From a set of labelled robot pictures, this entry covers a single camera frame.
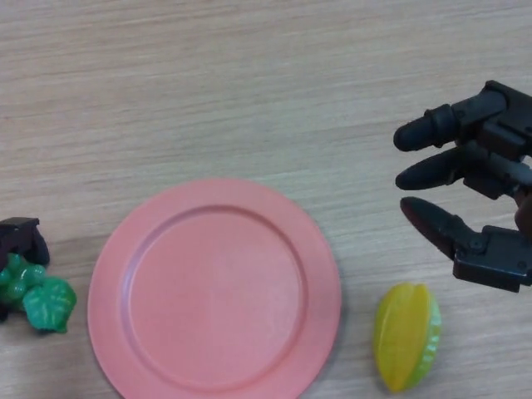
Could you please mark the pink round plate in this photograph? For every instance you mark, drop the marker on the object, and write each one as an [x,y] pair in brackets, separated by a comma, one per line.
[214,291]

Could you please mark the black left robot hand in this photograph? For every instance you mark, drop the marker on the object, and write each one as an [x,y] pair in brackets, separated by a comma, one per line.
[21,237]

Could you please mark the green plastic grape bunch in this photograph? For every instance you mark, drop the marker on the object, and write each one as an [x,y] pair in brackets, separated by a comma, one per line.
[45,305]

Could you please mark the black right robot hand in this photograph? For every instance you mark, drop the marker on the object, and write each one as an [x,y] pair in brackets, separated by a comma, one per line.
[498,124]

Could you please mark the yellow green starfruit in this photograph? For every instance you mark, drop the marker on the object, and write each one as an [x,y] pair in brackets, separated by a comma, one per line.
[403,336]

